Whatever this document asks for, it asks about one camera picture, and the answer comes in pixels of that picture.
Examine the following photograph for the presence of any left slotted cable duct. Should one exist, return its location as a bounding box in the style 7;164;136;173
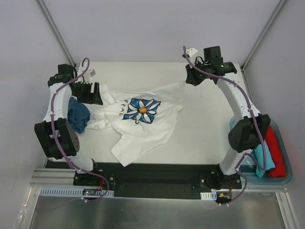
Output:
40;187;114;198

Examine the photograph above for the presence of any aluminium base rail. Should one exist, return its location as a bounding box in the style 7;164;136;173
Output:
30;168;75;186

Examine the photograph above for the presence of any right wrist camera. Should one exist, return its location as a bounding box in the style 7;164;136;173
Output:
186;48;199;59

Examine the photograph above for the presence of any slotted cable duct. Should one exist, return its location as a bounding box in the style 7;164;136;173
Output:
40;187;114;198
200;191;217;201

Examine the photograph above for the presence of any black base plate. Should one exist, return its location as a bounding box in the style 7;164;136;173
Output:
45;158;243;199

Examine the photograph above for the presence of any dark blue t shirt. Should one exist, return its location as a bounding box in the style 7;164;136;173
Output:
67;97;91;134

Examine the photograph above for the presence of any teal plastic bin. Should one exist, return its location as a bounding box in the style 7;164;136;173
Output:
240;120;292;186

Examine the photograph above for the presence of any white printed t shirt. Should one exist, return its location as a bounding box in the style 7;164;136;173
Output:
86;81;186;167

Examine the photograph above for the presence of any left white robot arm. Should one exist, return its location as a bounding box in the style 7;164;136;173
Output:
34;58;103;186

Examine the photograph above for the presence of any right slotted cable duct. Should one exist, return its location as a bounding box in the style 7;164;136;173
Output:
200;191;217;201

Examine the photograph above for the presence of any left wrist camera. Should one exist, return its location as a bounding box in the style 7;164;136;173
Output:
83;69;96;82

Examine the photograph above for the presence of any purple cable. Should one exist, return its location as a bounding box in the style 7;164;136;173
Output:
51;58;111;203
182;46;269;207

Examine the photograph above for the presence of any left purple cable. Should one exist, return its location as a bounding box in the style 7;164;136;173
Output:
51;58;111;203

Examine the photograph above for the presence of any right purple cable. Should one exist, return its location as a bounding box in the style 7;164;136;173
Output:
182;46;269;207

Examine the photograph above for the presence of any right aluminium frame post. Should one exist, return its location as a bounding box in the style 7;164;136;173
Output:
241;0;288;73

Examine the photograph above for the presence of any aluminium frame post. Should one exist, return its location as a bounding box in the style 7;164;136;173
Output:
241;0;288;73
36;0;77;67

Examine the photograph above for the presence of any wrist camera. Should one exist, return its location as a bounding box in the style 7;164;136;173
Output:
186;48;199;59
83;69;96;82

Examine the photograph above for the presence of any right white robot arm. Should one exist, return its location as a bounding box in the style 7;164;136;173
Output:
183;46;275;188

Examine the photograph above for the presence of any left aluminium frame post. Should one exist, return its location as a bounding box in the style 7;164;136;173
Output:
36;0;77;67

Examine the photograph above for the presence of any red rolled t shirt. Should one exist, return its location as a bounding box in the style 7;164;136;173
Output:
265;126;286;178

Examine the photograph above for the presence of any cyan rolled t shirt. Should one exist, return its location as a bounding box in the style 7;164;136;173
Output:
253;141;275;178

